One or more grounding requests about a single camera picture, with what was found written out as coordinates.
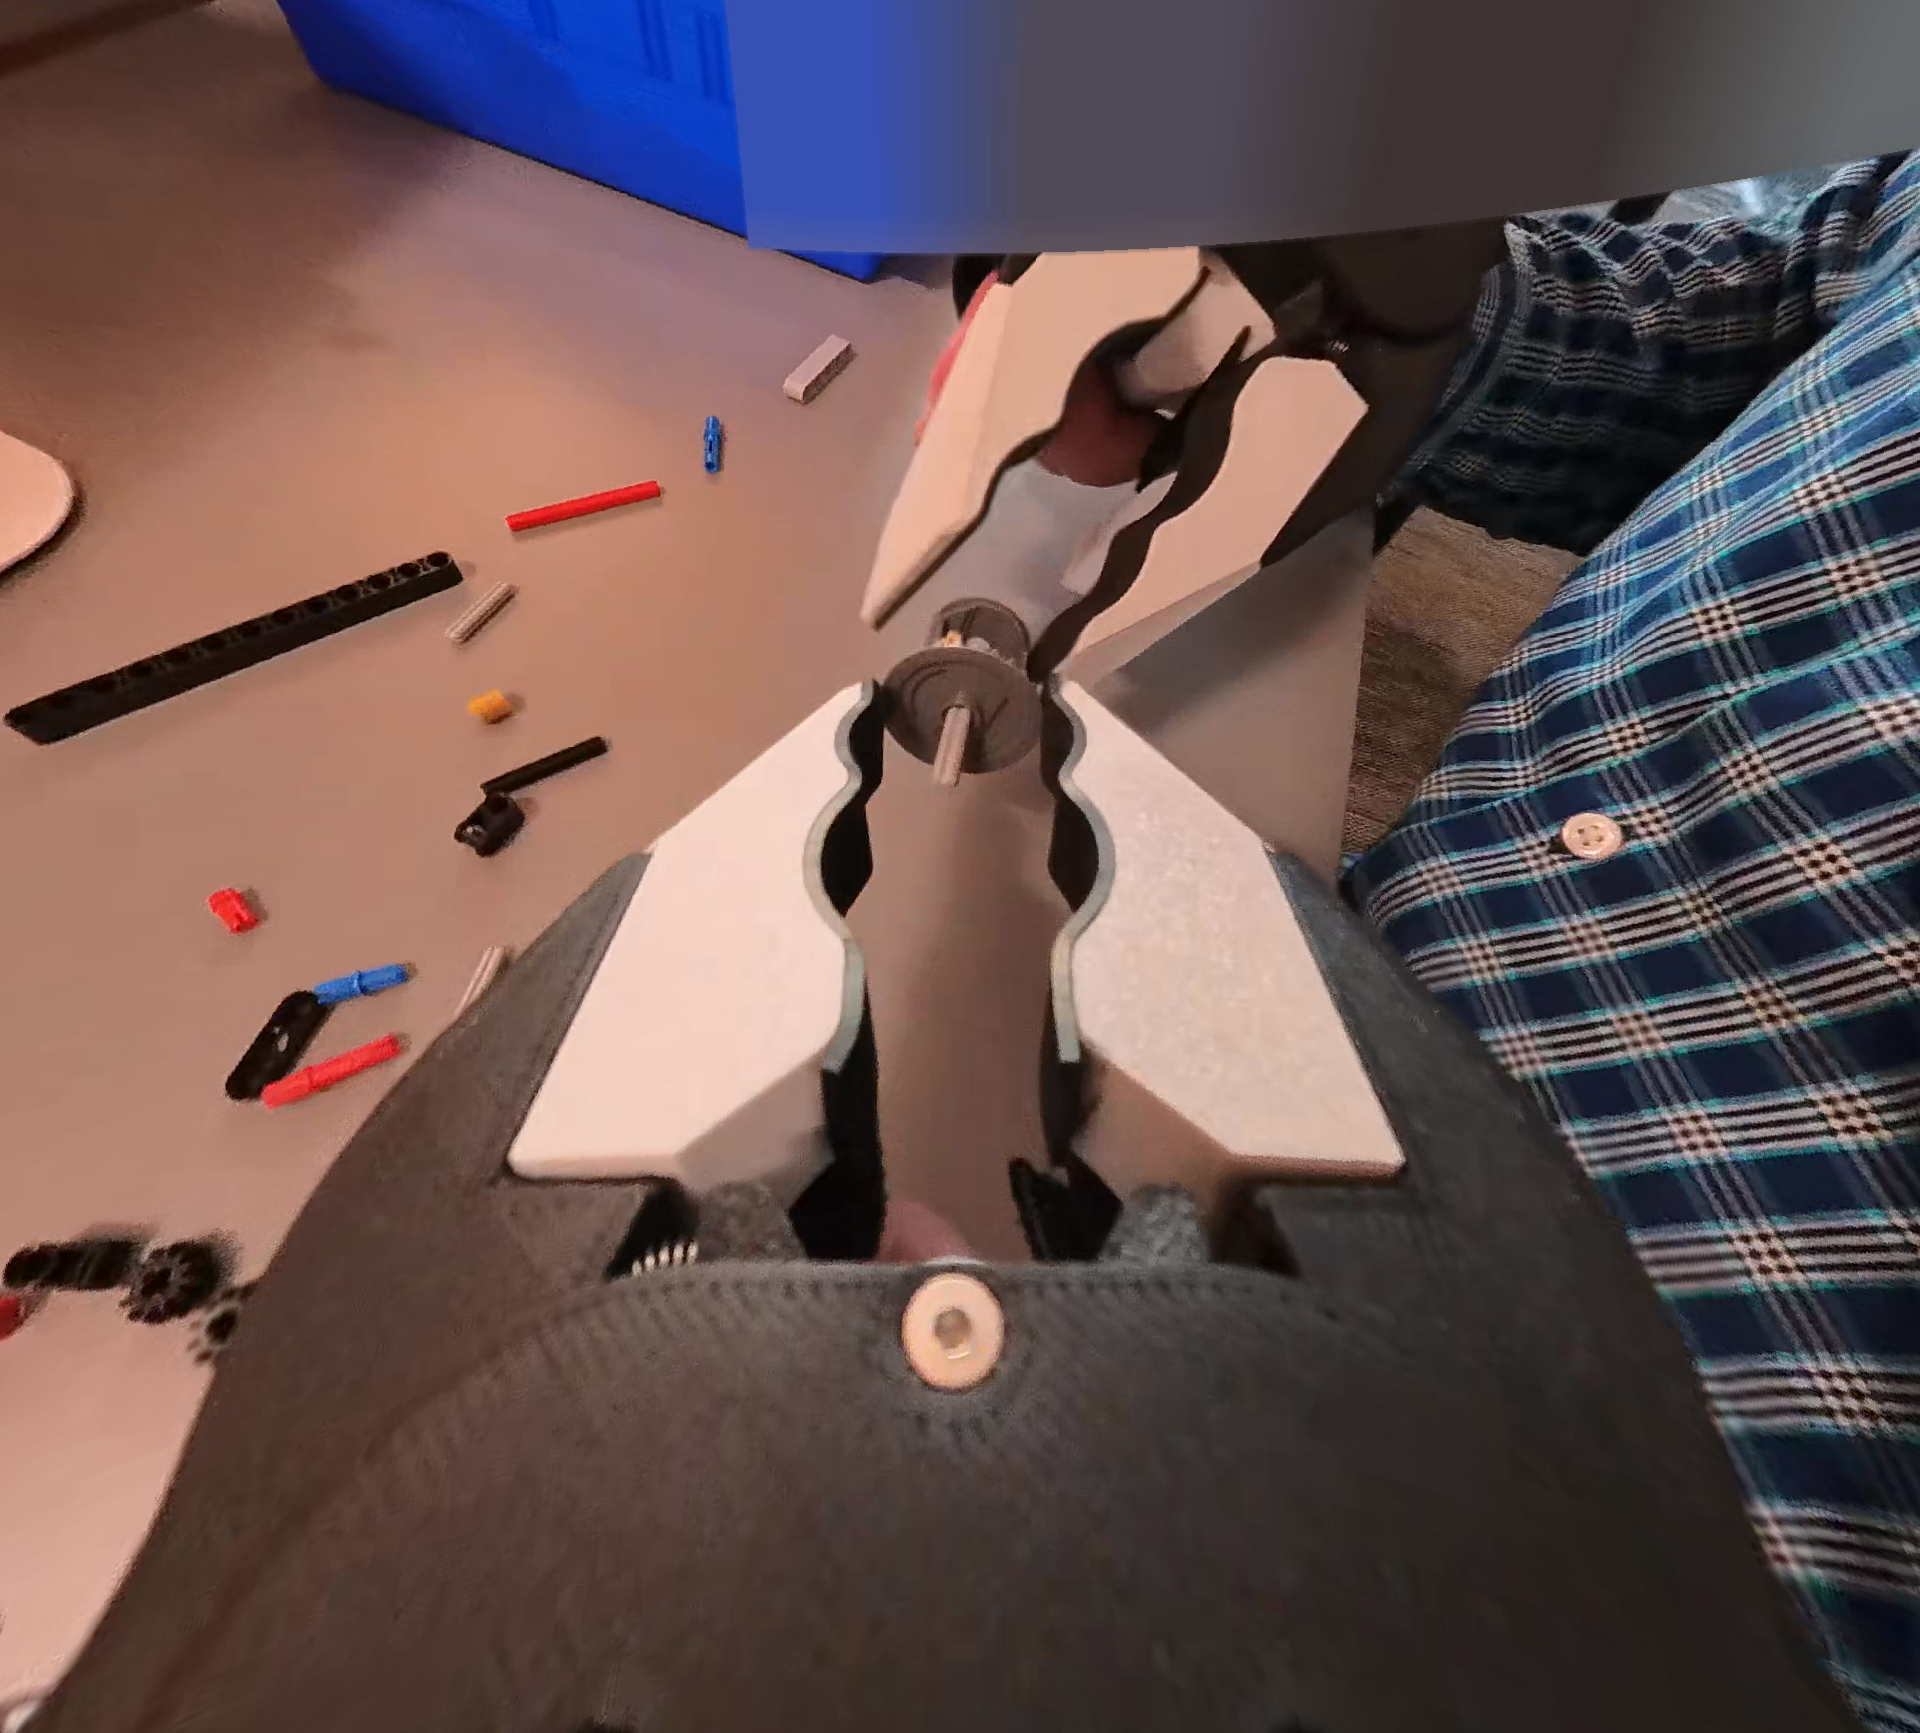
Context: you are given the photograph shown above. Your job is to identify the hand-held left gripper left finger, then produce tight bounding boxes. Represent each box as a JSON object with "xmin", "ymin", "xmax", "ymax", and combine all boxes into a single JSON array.
[{"xmin": 505, "ymin": 680, "xmax": 890, "ymax": 1258}]

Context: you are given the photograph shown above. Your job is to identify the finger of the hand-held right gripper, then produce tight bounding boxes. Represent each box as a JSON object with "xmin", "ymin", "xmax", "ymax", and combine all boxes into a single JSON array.
[
  {"xmin": 1032, "ymin": 326, "xmax": 1374, "ymax": 687},
  {"xmin": 858, "ymin": 244, "xmax": 1219, "ymax": 633}
]

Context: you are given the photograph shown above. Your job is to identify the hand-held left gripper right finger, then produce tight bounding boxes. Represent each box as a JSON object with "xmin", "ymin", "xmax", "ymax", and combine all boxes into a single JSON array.
[{"xmin": 1007, "ymin": 680, "xmax": 1412, "ymax": 1258}]

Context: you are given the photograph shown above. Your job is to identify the small grey lego gear assembly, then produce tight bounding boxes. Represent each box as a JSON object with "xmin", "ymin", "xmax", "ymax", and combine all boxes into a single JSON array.
[{"xmin": 876, "ymin": 596, "xmax": 1048, "ymax": 790}]

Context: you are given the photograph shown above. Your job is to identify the black lego axle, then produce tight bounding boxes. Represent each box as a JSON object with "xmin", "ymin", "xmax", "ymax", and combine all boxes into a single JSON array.
[{"xmin": 480, "ymin": 736, "xmax": 612, "ymax": 795}]

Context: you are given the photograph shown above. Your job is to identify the long red lego pin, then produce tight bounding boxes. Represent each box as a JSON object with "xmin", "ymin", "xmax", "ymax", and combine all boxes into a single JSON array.
[{"xmin": 261, "ymin": 1034, "xmax": 403, "ymax": 1108}]

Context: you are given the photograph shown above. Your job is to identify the red lego axle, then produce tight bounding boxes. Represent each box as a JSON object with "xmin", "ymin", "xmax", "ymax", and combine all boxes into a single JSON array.
[{"xmin": 504, "ymin": 480, "xmax": 664, "ymax": 533}]

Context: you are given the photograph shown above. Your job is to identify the black lego liftarm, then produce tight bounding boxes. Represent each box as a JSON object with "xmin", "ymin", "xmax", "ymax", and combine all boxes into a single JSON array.
[{"xmin": 223, "ymin": 991, "xmax": 332, "ymax": 1102}]

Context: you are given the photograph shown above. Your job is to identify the long black lego beam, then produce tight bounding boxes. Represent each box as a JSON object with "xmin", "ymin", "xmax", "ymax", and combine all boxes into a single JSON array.
[{"xmin": 3, "ymin": 550, "xmax": 463, "ymax": 744}]

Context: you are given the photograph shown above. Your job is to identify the person's right hand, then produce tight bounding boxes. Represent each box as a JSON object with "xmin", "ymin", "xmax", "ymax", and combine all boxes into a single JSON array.
[{"xmin": 1037, "ymin": 389, "xmax": 1179, "ymax": 486}]

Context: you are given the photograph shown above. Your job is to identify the person in plaid shirt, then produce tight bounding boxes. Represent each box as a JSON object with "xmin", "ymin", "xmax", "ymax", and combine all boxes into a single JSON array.
[{"xmin": 1341, "ymin": 403, "xmax": 1920, "ymax": 1733}]

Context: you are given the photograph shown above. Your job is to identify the blue plastic bin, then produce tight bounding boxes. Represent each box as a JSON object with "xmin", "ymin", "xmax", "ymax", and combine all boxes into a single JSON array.
[{"xmin": 163, "ymin": 0, "xmax": 888, "ymax": 281}]

